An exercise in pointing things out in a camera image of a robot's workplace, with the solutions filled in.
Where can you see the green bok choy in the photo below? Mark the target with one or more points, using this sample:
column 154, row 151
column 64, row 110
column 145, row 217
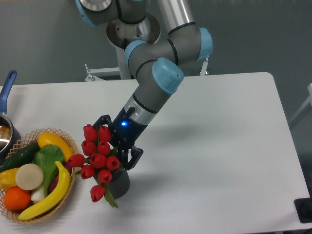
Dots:
column 45, row 158

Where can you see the dark red fruit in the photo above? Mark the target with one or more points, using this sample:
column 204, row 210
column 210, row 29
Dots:
column 54, row 182

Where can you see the white frame at right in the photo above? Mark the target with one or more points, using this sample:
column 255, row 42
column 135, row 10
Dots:
column 303, row 110

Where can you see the red tulip bouquet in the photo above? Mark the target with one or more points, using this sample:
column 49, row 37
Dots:
column 98, row 161

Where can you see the dark grey ribbed vase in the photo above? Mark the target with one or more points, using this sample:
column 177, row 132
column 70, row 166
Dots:
column 116, row 188

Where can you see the yellow bell pepper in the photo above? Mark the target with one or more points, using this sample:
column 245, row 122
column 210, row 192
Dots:
column 7, row 179

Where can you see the green cucumber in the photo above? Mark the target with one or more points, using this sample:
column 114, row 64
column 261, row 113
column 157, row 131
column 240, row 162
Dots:
column 23, row 156

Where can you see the black box at table edge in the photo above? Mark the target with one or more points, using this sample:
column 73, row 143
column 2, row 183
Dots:
column 304, row 209

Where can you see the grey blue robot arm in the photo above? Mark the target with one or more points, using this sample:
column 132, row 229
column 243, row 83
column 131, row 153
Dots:
column 155, row 65

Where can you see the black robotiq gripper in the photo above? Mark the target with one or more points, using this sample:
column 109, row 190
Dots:
column 126, row 131

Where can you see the orange fruit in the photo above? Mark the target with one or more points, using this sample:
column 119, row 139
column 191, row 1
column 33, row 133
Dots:
column 16, row 199

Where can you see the blue handled saucepan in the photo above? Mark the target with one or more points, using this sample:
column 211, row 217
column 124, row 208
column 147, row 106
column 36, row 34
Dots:
column 9, row 135

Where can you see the yellow banana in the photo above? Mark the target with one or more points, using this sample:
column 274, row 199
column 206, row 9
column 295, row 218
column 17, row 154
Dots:
column 55, row 197

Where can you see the beige round disc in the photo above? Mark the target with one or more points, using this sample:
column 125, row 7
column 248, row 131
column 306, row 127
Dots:
column 29, row 176

